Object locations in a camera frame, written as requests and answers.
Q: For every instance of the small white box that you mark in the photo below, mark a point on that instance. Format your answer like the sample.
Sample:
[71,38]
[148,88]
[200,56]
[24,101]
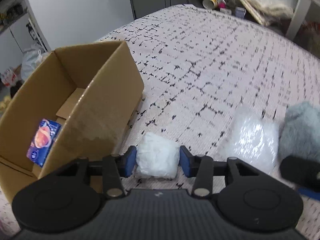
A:
[226,11]

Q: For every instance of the white soft tissue packet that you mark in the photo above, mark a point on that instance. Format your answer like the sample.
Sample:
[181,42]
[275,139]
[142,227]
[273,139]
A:
[157,155]

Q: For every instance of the cream cushion in plastic bag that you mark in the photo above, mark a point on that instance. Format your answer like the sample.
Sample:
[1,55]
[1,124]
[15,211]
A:
[272,5]

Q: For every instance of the cylindrical tin can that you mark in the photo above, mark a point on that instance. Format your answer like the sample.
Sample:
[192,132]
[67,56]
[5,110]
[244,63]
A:
[210,2]

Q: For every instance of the patterned flat board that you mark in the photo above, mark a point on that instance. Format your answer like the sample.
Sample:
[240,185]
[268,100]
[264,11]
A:
[246,2]

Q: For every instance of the brown cardboard box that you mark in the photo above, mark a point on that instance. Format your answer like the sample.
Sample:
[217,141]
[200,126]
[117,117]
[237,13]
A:
[105,100]

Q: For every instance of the blue snack packet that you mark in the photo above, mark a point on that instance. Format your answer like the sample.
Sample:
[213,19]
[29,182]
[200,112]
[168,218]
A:
[42,140]

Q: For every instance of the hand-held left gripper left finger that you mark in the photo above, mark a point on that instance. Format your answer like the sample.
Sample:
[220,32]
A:
[128,162]

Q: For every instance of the small pink container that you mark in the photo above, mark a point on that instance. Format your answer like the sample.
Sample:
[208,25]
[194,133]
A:
[222,4]

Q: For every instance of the small blue-white box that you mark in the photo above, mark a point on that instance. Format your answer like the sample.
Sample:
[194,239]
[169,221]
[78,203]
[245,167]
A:
[240,12]

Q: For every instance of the white desk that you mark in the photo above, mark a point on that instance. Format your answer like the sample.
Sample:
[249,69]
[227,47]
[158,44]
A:
[298,10]

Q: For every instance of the white black-patterned bedsheet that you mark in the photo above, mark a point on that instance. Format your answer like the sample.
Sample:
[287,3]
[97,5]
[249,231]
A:
[212,55]

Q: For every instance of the white shelf cabinet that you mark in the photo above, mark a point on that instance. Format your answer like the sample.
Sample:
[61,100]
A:
[15,30]

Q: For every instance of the grey-blue fluffy bundle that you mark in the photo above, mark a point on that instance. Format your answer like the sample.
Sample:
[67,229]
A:
[302,130]

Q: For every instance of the grey plastic bag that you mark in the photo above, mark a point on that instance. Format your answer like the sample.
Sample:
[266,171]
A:
[32,60]

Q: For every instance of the red pack of bottles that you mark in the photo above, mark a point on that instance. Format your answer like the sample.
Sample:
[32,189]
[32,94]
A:
[8,76]

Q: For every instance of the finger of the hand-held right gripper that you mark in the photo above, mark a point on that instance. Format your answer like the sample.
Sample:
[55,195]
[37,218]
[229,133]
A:
[300,171]

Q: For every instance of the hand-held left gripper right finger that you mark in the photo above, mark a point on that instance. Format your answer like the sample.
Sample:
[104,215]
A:
[186,162]

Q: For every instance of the clear plastic bag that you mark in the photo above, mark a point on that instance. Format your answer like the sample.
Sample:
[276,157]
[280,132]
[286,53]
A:
[252,140]

